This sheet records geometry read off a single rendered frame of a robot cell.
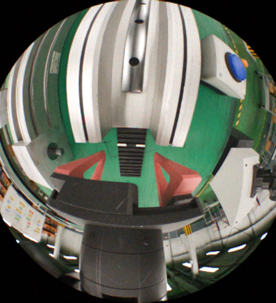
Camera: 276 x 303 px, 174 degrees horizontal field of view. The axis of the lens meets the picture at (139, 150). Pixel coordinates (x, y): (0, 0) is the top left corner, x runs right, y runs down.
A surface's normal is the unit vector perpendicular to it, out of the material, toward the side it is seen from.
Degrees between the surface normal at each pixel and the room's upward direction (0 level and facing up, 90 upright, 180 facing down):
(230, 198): 90
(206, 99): 0
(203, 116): 0
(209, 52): 90
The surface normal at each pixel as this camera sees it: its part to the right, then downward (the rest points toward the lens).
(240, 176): -1.00, 0.01
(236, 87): 0.04, 0.55
